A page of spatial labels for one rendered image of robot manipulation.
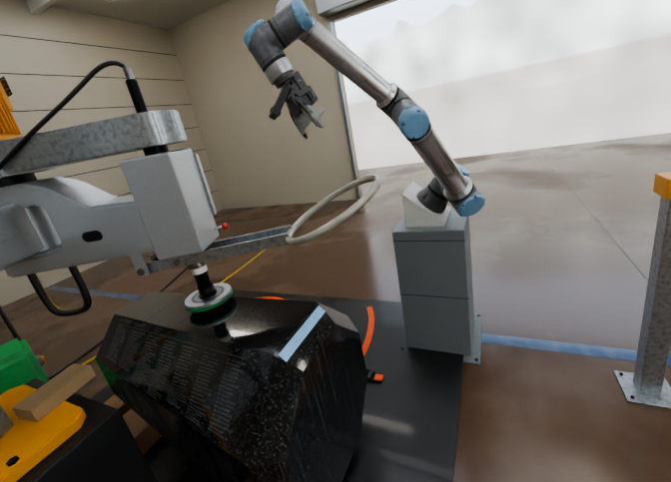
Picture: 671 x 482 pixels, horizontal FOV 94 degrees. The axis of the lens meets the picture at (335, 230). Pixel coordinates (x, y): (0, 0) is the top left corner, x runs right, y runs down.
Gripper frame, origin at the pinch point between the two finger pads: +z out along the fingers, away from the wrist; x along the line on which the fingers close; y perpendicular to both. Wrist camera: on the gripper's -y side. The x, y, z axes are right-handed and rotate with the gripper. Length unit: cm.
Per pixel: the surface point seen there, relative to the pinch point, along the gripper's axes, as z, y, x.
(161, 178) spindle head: -19, -46, 37
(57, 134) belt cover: -51, -64, 47
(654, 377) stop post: 178, 65, -34
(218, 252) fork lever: 18, -48, 43
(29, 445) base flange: 28, -124, 21
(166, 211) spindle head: -8, -53, 40
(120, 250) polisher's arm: -5, -77, 55
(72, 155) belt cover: -43, -65, 47
